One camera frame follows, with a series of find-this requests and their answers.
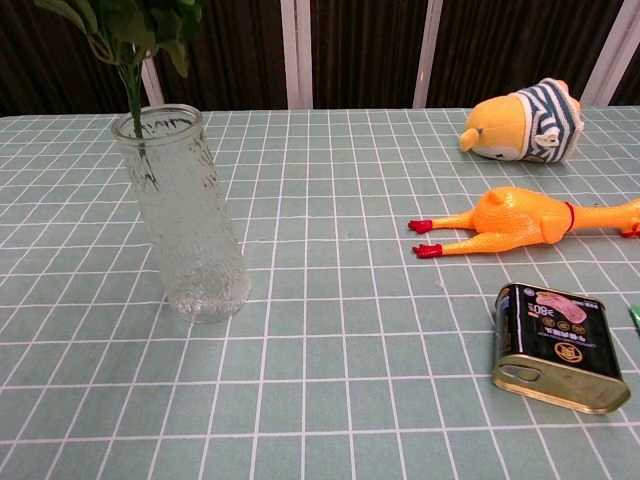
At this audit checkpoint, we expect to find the black luncheon meat can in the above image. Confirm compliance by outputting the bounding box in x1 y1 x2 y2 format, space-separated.
490 282 632 416

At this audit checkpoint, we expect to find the white metal frame post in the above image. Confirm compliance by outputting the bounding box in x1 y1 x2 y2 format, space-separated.
582 0 640 107
140 53 166 106
279 0 314 110
412 0 445 109

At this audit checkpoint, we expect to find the yellow rubber chicken toy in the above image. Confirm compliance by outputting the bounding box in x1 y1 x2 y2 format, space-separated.
407 185 640 260

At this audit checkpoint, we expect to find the yellow plush toy striped shirt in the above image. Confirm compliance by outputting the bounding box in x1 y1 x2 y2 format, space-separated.
458 77 585 165

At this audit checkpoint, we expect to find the green checked tablecloth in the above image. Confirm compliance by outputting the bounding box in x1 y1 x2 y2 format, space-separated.
0 104 640 480

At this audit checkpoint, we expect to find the pink artificial rose bouquet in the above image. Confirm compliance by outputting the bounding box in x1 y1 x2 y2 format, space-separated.
33 0 205 192

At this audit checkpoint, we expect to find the transparent textured glass vase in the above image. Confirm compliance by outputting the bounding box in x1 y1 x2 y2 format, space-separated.
110 103 252 324

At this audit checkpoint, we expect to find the black pleated curtain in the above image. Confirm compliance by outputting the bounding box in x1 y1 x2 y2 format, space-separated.
0 0 640 117

